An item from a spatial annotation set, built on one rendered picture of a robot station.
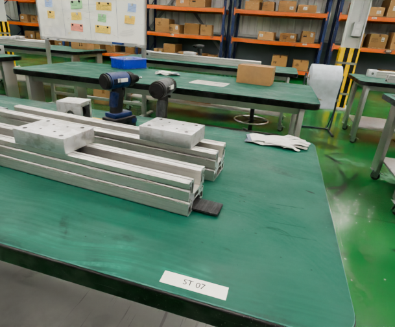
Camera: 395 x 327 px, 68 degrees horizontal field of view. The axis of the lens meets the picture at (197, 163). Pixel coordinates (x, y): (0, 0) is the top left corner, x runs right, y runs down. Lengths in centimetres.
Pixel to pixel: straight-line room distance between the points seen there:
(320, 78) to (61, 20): 334
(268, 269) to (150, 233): 24
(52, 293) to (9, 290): 16
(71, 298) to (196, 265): 81
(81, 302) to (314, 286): 91
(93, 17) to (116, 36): 36
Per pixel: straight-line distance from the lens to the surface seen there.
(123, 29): 395
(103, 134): 94
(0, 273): 149
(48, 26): 456
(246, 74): 271
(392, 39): 1057
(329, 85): 425
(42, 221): 69
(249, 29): 1120
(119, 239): 60
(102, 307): 124
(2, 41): 610
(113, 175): 71
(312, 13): 1004
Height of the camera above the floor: 115
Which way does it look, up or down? 24 degrees down
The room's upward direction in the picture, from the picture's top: 4 degrees clockwise
